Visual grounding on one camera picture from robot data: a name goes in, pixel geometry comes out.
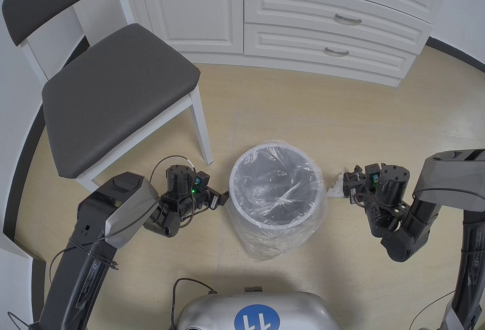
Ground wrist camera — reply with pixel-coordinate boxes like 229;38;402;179
193;170;210;189
363;163;382;185

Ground white wardrobe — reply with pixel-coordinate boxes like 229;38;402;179
120;0;455;88

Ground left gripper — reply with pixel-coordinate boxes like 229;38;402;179
189;187;224;212

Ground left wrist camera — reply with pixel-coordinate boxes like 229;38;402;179
193;170;210;189

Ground white chair grey cushions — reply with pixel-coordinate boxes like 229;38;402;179
2;0;214;194

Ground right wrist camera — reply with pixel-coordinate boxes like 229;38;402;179
363;163;382;185

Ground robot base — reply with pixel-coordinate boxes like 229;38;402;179
178;286;342;330

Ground black cable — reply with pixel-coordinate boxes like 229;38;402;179
410;291;452;330
172;277;217;330
150;156;196;185

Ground clear plastic bag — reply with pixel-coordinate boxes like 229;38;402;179
228;138;328;263

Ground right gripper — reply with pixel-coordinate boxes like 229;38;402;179
347;184;379;207

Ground white trash bin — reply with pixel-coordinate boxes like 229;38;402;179
229;143;326;246

